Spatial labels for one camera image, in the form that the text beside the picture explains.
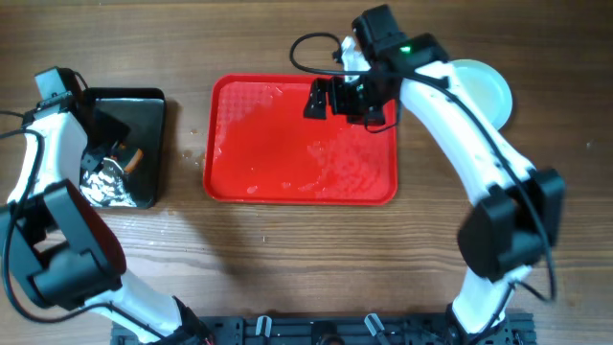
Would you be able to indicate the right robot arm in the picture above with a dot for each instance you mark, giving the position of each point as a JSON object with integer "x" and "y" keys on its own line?
{"x": 515, "y": 207}

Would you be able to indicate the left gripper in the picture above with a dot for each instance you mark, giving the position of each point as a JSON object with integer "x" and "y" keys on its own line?
{"x": 102, "y": 145}

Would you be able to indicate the red plastic tray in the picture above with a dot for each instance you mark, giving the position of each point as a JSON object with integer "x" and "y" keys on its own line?
{"x": 261, "y": 149}

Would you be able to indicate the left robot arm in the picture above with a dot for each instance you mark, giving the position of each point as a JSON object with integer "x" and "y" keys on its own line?
{"x": 54, "y": 245}

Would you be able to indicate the black rectangular tray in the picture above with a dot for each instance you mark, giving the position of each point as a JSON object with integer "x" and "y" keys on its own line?
{"x": 144, "y": 111}

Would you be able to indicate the white plate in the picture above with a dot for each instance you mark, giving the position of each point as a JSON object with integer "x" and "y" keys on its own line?
{"x": 487, "y": 88}

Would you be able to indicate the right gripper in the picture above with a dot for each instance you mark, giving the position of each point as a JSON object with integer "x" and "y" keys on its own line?
{"x": 335, "y": 87}

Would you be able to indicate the green orange sponge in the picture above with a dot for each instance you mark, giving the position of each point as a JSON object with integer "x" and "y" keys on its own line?
{"x": 133, "y": 161}

